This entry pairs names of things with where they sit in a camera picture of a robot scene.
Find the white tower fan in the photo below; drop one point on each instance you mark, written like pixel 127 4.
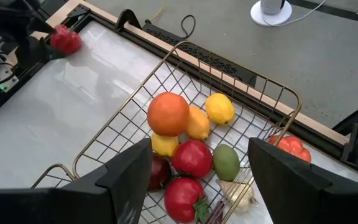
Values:
pixel 270 17

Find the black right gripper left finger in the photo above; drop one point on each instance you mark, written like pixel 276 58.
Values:
pixel 73 205

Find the red-orange ribbed pepper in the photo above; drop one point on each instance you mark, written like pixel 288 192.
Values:
pixel 294 147

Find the red tomato with green leaf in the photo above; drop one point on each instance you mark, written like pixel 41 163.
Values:
pixel 182 199

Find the dark purple vegetable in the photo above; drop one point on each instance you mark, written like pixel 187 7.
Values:
pixel 217 213

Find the round orange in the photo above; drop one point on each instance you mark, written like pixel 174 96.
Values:
pixel 168 113

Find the orange-yellow lemon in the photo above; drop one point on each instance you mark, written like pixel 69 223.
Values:
pixel 199 124

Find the large yellow lemon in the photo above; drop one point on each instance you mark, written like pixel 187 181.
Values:
pixel 219 109

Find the bright red apple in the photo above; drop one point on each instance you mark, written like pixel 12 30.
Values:
pixel 193 158

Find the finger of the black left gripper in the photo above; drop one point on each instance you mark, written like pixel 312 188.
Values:
pixel 40 26
pixel 33 53

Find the wooden table board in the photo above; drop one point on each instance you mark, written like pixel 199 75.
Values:
pixel 320 126

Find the white garlic bulb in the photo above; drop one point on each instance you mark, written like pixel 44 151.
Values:
pixel 238 194

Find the red bell pepper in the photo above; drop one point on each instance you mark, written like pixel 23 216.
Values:
pixel 65 40

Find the dark red apple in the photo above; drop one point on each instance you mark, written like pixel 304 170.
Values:
pixel 160 172

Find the small yellow lemon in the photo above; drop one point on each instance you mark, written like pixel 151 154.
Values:
pixel 165 144

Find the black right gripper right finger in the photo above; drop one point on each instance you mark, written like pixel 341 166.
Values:
pixel 306 199

